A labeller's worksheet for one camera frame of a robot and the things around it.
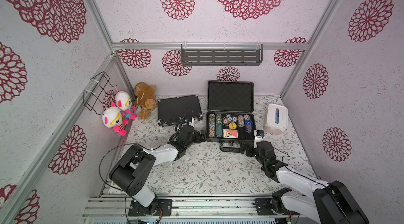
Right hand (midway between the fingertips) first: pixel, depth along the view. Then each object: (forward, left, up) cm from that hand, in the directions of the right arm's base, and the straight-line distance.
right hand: (246, 140), depth 89 cm
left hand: (+5, +27, +1) cm, 27 cm away
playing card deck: (+7, +8, -5) cm, 12 cm away
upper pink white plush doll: (+17, +71, +13) cm, 74 cm away
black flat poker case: (+22, +47, -2) cm, 52 cm away
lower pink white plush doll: (+5, +74, +14) cm, 75 cm away
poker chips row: (+16, +17, -4) cm, 24 cm away
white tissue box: (+16, -21, -1) cm, 27 cm away
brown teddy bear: (+25, +63, +7) cm, 68 cm away
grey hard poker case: (+31, +3, +3) cm, 31 cm away
